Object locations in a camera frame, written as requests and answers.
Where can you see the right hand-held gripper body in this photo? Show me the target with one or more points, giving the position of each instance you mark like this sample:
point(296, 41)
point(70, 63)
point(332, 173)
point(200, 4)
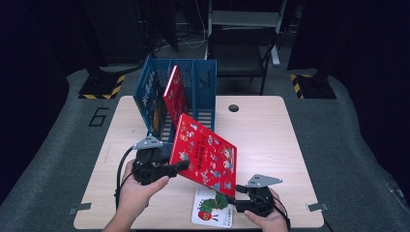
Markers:
point(261, 201)

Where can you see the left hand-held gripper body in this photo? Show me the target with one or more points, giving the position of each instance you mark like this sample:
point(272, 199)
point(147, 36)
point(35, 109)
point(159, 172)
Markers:
point(150, 164)

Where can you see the white caterpillar picture book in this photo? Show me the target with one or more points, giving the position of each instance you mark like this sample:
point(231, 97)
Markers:
point(212, 209)

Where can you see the red picture book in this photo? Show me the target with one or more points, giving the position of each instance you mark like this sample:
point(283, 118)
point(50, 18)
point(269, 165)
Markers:
point(175, 96)
point(206, 154)

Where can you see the blue picture book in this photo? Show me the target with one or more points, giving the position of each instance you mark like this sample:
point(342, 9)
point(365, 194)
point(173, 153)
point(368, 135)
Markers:
point(148, 96)

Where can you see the blue plastic file rack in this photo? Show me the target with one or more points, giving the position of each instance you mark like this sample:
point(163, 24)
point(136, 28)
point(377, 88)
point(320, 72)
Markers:
point(204, 83)

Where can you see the person's right hand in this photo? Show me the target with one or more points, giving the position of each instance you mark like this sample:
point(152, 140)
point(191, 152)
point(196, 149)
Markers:
point(274, 224)

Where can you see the person's left hand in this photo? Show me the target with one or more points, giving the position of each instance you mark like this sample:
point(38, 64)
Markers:
point(135, 196)

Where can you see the grey tape strip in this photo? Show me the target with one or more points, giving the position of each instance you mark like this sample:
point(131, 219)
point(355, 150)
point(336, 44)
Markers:
point(317, 207)
point(80, 208)

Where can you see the black stand with striped base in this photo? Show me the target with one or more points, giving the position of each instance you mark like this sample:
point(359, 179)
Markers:
point(317, 88)
point(103, 87)

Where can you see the grey floor carpet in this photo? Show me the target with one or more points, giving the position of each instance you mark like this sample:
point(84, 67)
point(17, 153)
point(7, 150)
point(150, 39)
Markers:
point(348, 145)

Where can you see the black folding chair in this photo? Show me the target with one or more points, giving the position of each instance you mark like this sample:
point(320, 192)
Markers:
point(240, 58)

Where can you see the black equipment stand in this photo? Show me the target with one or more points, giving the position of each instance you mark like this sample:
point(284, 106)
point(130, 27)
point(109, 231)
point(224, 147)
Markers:
point(167, 25)

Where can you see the white metal desk frame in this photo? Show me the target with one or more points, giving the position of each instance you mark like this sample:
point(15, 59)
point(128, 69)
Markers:
point(245, 18)

